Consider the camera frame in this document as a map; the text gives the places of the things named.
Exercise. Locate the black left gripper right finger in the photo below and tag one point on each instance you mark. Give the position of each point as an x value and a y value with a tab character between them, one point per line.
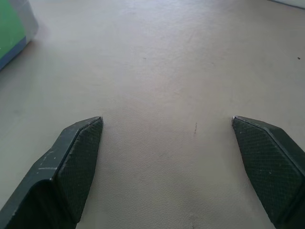
269	167

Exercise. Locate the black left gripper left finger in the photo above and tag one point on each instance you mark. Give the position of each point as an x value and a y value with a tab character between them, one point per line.
59	171

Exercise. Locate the green and white box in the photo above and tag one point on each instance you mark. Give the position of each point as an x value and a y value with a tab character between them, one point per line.
12	28

